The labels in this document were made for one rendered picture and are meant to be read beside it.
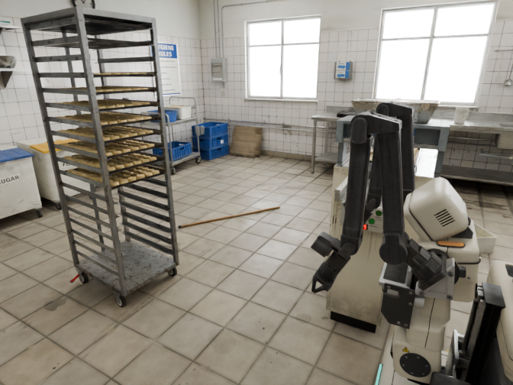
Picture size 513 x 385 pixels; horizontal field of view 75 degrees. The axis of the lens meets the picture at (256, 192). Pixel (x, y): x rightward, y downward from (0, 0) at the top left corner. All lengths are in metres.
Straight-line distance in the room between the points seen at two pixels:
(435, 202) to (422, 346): 0.54
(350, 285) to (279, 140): 4.49
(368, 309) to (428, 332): 0.86
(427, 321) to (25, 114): 4.60
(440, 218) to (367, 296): 1.07
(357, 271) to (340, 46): 4.31
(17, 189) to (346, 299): 3.40
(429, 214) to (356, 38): 4.77
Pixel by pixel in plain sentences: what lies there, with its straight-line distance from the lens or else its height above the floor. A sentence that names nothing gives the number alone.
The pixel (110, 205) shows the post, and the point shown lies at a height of 0.77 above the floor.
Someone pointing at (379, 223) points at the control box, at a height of 0.76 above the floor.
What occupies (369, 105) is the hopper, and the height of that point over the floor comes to 1.29.
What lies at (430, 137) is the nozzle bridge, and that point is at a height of 1.09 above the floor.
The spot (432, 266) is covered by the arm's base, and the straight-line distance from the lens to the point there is 1.10.
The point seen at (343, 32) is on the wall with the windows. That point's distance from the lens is 5.83.
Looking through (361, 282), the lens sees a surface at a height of 0.35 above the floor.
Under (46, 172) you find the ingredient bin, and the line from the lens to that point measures 4.41.
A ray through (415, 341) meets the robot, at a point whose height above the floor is 0.61.
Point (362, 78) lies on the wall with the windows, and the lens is 5.72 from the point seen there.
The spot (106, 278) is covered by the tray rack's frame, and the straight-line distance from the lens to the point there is 2.66.
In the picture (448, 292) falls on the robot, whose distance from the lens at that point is 1.14.
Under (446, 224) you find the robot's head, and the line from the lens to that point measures 1.20.
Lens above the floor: 1.51
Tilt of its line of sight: 20 degrees down
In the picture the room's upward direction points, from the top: straight up
